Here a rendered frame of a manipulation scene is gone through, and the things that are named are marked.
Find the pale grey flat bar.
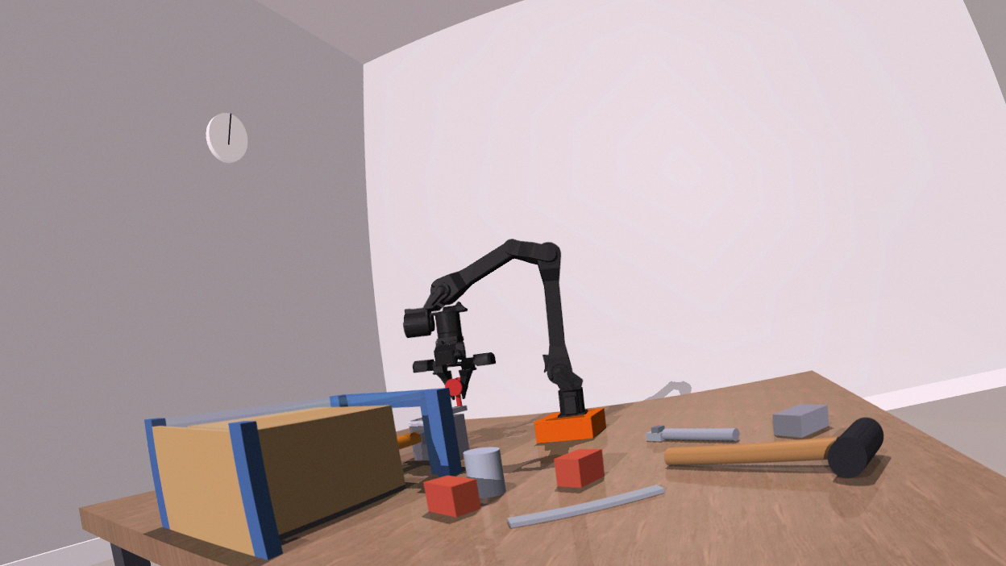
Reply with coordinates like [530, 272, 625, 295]
[507, 485, 665, 528]

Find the mallet with wooden handle and black head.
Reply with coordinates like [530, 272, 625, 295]
[664, 417, 883, 479]

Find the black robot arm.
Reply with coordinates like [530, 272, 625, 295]
[403, 239, 588, 418]

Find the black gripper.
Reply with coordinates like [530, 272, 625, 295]
[413, 331, 496, 399]

